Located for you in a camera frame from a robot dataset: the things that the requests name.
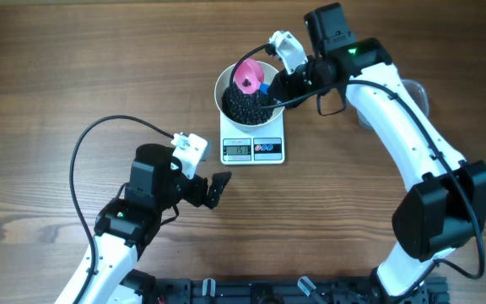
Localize pink scoop blue handle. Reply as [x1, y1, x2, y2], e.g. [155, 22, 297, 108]
[234, 58, 269, 95]

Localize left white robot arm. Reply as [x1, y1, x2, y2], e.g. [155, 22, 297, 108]
[57, 144, 231, 303]

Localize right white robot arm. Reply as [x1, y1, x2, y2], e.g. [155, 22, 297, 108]
[266, 3, 486, 303]

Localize white digital kitchen scale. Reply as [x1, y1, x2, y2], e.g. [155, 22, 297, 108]
[220, 113, 285, 166]

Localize black beans in bowl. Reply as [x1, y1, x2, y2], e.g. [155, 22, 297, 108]
[221, 83, 273, 125]

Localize white bowl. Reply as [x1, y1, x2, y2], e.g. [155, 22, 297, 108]
[214, 61, 284, 133]

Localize clear plastic bean container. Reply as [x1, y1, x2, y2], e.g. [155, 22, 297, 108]
[357, 79, 429, 130]

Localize left black camera cable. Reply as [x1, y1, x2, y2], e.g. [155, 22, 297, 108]
[68, 115, 176, 304]

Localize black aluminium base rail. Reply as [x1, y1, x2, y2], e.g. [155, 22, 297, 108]
[124, 274, 451, 304]

